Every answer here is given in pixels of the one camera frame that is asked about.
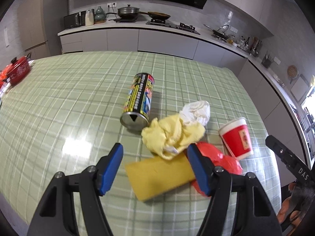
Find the black microwave oven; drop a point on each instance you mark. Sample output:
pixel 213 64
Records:
pixel 72 21

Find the white tissue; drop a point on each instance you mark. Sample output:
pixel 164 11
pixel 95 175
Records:
pixel 196 110

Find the black chopstick holder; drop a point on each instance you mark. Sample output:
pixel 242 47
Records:
pixel 266 61

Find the round brown colander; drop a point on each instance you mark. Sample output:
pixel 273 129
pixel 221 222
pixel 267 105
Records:
pixel 292 70

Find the white plastic jug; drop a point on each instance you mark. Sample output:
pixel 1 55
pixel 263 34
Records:
pixel 89 18

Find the red plastic bag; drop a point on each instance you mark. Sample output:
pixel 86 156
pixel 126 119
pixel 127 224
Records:
pixel 228 163

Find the beige refrigerator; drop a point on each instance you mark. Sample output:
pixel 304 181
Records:
pixel 34 17

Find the person's right hand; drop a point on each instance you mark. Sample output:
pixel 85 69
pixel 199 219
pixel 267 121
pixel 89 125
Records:
pixel 289 210

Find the yellow hanging cloth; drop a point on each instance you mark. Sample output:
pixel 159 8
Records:
pixel 312 80

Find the black yellow printed can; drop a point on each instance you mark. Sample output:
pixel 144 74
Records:
pixel 140 95

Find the white wall outlet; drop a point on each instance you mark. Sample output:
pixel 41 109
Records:
pixel 276 60
pixel 234 30
pixel 111 4

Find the yellow cloth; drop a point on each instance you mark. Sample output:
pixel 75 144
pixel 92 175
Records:
pixel 167 132
pixel 312 80

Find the green checked tablecloth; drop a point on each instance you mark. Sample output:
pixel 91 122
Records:
pixel 73 91

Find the red printed packet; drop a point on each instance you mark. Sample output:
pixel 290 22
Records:
pixel 3 76

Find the white paper sheet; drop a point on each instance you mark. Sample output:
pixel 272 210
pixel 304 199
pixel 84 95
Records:
pixel 6 38

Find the black wok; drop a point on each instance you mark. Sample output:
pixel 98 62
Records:
pixel 158 15

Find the red enamel pot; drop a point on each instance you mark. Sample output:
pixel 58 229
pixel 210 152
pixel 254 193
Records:
pixel 18 68

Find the wooden utensil holder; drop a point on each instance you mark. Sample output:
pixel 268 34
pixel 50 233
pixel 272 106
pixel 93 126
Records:
pixel 255 46

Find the yellow sponge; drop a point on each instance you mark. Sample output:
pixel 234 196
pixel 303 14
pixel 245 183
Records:
pixel 157 177

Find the yellow oil bottle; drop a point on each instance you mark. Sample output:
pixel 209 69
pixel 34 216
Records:
pixel 230 40

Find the red paper cup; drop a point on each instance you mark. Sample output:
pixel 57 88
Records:
pixel 237 140

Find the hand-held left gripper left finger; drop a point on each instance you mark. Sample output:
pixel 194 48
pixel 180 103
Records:
pixel 110 170

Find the frying pan with glass lid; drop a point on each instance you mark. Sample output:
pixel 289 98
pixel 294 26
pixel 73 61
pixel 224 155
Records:
pixel 219 32

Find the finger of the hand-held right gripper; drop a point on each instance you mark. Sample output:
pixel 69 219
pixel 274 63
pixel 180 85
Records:
pixel 280 150

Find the green gourd vase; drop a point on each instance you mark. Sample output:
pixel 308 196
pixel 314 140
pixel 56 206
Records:
pixel 100 14

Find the dark pot with lid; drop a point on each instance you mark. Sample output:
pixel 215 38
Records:
pixel 128 11

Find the black induction cooker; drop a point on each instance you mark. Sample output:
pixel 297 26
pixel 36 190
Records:
pixel 123 20

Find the dark glass bottle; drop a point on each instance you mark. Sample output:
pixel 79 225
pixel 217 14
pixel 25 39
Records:
pixel 247 43

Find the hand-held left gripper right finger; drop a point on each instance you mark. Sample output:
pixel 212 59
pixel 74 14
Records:
pixel 198 172

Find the black gas stove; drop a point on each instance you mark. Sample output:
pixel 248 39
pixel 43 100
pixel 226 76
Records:
pixel 172 25

